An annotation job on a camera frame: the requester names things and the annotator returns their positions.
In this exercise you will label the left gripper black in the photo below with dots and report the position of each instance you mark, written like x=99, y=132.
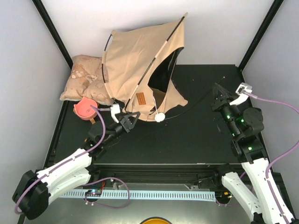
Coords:
x=126, y=123

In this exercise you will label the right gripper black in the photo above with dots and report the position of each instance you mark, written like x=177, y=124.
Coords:
x=216, y=106

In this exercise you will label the beige patterned pillow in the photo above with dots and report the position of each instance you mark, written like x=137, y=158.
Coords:
x=87, y=80

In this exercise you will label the beige black pet tent fabric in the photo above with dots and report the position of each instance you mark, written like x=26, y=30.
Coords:
x=113, y=62

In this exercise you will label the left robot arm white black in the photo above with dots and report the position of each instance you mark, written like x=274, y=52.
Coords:
x=37, y=190

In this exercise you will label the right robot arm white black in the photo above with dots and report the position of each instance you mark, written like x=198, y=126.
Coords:
x=265, y=204

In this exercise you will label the white pompom toy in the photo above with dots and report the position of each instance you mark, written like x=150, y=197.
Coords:
x=159, y=117

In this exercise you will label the pink cat-ear bowl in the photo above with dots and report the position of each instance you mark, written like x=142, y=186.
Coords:
x=84, y=110

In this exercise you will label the left small circuit board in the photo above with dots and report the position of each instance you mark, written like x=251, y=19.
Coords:
x=93, y=193

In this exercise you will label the small circuit board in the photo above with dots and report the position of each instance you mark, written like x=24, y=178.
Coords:
x=224, y=194
x=93, y=193

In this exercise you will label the right small circuit board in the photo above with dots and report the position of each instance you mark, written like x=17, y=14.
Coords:
x=224, y=194

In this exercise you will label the yellow round object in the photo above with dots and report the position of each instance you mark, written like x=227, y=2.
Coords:
x=155, y=220

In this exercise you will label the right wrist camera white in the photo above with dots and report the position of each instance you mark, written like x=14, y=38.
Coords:
x=241, y=92

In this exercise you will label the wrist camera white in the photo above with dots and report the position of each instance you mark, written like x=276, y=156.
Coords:
x=114, y=110
x=241, y=92

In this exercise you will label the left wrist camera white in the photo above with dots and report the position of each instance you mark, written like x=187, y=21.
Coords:
x=114, y=110

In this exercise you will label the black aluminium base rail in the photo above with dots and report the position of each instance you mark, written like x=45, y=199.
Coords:
x=208, y=176

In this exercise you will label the white slotted cable duct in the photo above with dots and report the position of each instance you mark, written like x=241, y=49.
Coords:
x=145, y=195

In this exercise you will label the right black frame post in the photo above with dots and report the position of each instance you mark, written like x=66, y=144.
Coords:
x=275, y=6

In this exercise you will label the black frame post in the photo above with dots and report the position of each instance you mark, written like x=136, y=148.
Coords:
x=53, y=31
x=275, y=6

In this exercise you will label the left black frame post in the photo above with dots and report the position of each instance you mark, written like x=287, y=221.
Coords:
x=53, y=31

